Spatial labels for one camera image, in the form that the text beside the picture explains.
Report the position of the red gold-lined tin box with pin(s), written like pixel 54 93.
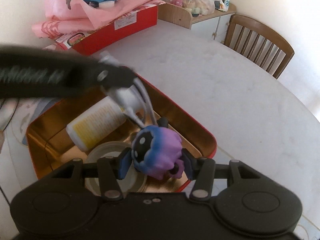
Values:
pixel 50 146

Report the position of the white yellow-labelled bottle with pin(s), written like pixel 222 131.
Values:
pixel 92 126

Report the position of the white wooden side cabinet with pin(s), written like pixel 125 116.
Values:
pixel 210 27

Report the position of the white grey clip tool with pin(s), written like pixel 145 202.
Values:
pixel 126 96

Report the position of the white tube on cabinet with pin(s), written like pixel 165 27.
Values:
pixel 226 2

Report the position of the brown wooden chair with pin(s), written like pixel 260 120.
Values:
pixel 259 43

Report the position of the large red cardboard box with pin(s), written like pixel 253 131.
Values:
pixel 89 42

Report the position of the purple blue plush toy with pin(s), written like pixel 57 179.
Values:
pixel 156 151

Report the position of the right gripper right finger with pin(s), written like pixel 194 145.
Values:
pixel 202 171

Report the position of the round clear-lid tin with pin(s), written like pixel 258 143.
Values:
pixel 128 178

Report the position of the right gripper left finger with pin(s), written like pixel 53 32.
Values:
pixel 109 171

